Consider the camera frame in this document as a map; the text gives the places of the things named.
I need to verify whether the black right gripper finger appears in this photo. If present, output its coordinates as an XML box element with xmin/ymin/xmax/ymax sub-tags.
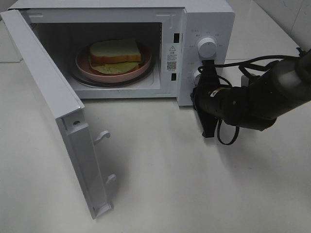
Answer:
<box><xmin>198</xmin><ymin>110</ymin><xmax>218</xmax><ymax>138</ymax></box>
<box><xmin>201</xmin><ymin>60</ymin><xmax>218</xmax><ymax>80</ymax></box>

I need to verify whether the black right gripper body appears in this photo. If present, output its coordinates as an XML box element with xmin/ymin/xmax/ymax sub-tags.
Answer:
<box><xmin>191</xmin><ymin>73</ymin><xmax>226</xmax><ymax>117</ymax></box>

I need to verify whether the white microwave knob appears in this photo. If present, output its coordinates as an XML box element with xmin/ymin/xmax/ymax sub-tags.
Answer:
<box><xmin>197</xmin><ymin>36</ymin><xmax>218</xmax><ymax>58</ymax></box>
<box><xmin>192</xmin><ymin>70</ymin><xmax>201</xmax><ymax>86</ymax></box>

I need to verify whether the sandwich with white bread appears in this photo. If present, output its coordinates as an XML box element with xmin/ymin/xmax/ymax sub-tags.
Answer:
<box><xmin>88</xmin><ymin>38</ymin><xmax>142</xmax><ymax>75</ymax></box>

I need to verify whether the pink round plate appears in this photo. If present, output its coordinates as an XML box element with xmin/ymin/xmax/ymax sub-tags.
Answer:
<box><xmin>75</xmin><ymin>43</ymin><xmax>153</xmax><ymax>86</ymax></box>

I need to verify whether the white microwave door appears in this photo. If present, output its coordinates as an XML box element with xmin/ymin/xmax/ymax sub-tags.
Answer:
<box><xmin>1</xmin><ymin>10</ymin><xmax>116</xmax><ymax>219</ymax></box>

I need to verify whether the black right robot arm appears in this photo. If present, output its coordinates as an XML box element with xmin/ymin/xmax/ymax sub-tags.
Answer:
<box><xmin>190</xmin><ymin>48</ymin><xmax>311</xmax><ymax>145</ymax></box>

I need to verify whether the white warning label sticker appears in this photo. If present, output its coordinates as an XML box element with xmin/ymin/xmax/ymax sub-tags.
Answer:
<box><xmin>164</xmin><ymin>43</ymin><xmax>180</xmax><ymax>73</ymax></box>

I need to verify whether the white microwave oven body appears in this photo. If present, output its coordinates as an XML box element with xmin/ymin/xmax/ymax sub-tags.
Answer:
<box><xmin>1</xmin><ymin>0</ymin><xmax>235</xmax><ymax>106</ymax></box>

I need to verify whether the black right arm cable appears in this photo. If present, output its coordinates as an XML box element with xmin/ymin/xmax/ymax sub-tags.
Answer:
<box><xmin>191</xmin><ymin>54</ymin><xmax>304</xmax><ymax>146</ymax></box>

